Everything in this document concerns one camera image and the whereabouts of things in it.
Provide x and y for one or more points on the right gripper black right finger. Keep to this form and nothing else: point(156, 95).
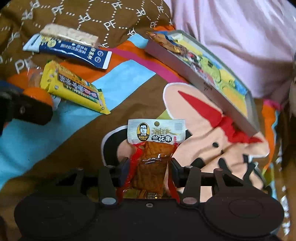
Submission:
point(189, 178)

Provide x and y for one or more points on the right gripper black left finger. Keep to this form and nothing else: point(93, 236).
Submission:
point(110, 178)

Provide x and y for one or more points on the small orange mandarin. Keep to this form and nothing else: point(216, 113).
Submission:
point(39, 94)

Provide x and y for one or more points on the red spicy snack packet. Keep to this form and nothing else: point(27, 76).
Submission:
point(155, 142)

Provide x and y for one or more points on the clear wrapped candy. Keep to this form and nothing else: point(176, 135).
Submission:
point(34, 76)

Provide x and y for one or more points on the yellow green cracker packet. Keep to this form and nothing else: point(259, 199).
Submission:
point(59, 81)

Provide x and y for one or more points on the colourful cartoon bed sheet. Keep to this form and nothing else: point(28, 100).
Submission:
point(135, 85)

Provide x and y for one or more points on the navy white powder stick sachet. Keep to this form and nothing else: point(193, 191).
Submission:
point(94, 57)

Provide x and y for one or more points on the beige cereal bar packet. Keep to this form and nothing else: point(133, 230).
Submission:
point(70, 35)

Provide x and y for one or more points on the grey box with cartoon picture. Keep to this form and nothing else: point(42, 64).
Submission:
point(211, 76)

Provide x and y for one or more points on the brown PF patterned pillow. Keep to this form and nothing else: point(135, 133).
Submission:
point(112, 21)

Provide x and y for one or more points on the pink hanging cloth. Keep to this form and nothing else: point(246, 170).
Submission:
point(255, 39)

